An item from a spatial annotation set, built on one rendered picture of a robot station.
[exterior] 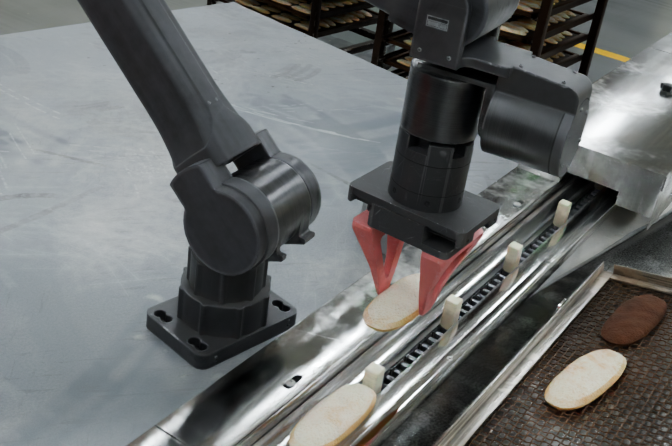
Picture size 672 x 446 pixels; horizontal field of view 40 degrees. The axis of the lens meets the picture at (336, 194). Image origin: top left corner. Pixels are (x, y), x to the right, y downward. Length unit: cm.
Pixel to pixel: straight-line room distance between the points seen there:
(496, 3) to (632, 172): 54
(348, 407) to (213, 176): 21
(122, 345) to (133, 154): 38
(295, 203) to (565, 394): 27
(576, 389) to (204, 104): 37
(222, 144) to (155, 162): 40
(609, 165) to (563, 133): 52
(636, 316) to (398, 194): 27
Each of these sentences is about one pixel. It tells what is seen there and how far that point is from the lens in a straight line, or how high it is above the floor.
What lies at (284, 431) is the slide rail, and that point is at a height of 85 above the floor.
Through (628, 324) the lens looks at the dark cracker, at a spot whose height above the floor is 91.
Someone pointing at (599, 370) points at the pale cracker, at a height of 91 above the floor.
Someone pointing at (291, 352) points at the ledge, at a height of 86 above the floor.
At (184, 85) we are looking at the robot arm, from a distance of 77.
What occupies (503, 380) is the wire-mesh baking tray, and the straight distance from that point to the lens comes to 76.
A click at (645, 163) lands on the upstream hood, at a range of 115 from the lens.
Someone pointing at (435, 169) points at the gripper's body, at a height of 106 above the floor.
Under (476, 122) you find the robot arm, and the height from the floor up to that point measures 109.
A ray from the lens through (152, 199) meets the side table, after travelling 108.
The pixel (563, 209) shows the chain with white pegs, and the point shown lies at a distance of 111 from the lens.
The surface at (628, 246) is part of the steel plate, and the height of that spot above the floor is 82.
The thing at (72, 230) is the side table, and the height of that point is 82.
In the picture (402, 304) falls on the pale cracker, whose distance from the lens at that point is 74.
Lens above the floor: 134
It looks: 27 degrees down
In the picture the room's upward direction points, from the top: 9 degrees clockwise
